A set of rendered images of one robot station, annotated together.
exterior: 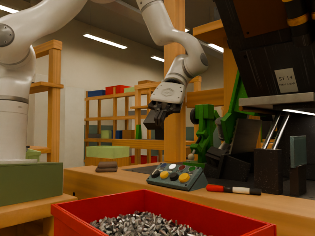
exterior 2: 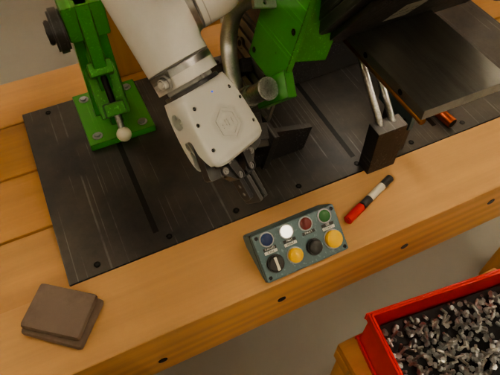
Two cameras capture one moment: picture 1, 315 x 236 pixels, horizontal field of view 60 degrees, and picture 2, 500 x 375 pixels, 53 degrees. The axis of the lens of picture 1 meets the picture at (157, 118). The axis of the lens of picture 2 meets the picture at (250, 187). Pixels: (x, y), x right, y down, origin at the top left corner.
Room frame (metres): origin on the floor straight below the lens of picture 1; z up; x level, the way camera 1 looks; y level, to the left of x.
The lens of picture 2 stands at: (0.70, 0.37, 1.63)
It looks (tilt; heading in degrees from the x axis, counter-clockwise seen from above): 54 degrees down; 291
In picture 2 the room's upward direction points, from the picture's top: straight up
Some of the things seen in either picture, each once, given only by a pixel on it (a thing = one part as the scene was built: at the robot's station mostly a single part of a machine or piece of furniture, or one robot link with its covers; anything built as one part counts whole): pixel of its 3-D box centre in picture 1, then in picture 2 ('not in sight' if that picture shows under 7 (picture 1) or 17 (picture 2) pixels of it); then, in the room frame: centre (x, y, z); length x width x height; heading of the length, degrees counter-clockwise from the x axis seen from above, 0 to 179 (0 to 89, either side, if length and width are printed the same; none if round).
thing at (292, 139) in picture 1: (298, 164); (395, 111); (0.68, -0.35, 0.97); 0.10 x 0.02 x 0.14; 136
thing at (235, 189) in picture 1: (233, 189); (369, 198); (0.68, -0.19, 0.91); 0.13 x 0.02 x 0.02; 67
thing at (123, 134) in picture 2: (192, 153); (120, 123); (1.15, -0.15, 0.96); 0.06 x 0.03 x 0.06; 136
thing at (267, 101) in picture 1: (300, 107); (389, 28); (0.73, -0.38, 1.11); 0.39 x 0.16 x 0.03; 136
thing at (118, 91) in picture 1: (119, 128); not in sight; (7.25, 1.01, 1.13); 2.48 x 0.54 x 2.27; 51
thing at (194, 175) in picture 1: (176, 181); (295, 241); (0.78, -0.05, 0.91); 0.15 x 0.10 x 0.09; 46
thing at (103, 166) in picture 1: (107, 166); (62, 315); (1.06, 0.19, 0.91); 0.10 x 0.08 x 0.03; 7
